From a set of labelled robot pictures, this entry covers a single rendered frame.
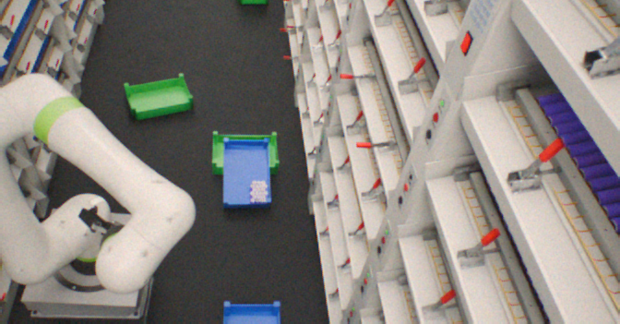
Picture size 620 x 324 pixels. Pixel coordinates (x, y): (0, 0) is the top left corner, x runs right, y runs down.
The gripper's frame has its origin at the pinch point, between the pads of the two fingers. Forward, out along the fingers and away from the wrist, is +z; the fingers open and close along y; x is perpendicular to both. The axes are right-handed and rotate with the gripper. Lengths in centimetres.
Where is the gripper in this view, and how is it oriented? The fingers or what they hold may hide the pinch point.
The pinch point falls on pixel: (117, 222)
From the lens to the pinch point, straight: 140.5
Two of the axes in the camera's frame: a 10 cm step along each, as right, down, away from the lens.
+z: -3.9, -1.2, 9.1
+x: -4.8, 8.7, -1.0
